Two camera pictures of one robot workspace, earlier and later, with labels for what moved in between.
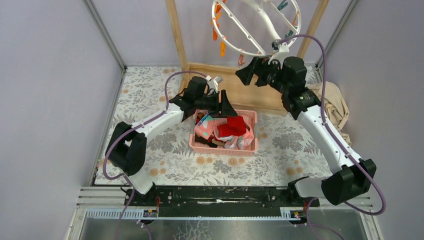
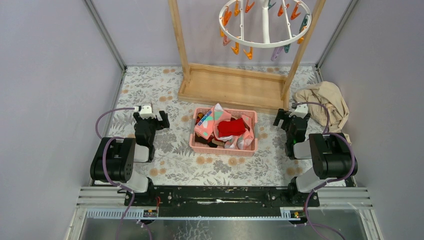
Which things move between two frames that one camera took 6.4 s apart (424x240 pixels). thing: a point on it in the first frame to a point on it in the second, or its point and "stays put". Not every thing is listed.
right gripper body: x=269 y=75 to x=283 y=115
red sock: x=235 y=126 stays put
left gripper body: x=210 y=102 to x=154 y=124
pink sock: x=208 y=125 stays put
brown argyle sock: x=199 y=139 stays put
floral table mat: x=285 y=150 stays put
